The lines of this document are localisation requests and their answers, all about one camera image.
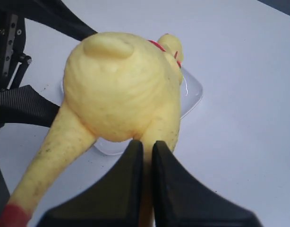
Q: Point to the white square plate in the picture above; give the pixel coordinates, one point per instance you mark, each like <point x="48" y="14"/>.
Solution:
<point x="191" y="92"/>

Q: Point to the yellow rubber chicken toy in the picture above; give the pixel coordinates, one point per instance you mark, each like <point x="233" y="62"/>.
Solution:
<point x="117" y="86"/>

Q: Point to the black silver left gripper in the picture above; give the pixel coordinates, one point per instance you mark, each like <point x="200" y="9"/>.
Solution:
<point x="23" y="104"/>

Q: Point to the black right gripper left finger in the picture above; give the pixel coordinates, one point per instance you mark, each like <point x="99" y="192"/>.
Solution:
<point x="113" y="201"/>

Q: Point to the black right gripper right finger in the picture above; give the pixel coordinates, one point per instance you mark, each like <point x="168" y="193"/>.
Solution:
<point x="180" y="200"/>

